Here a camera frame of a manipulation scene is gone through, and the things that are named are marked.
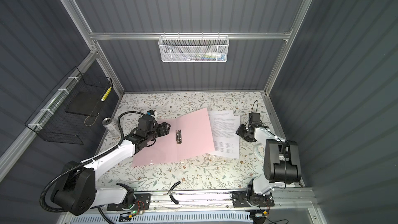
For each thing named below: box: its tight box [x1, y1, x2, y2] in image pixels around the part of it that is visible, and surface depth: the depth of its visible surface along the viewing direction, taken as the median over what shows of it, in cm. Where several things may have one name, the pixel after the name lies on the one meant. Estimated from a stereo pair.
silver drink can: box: [102, 117, 119, 138], surface depth 90 cm
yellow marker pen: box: [100, 86, 112, 102], surface depth 83 cm
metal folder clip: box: [175, 129, 182, 145], surface depth 98 cm
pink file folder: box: [131, 107, 216, 167], surface depth 96 cm
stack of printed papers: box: [207, 109, 240, 160], surface depth 99 cm
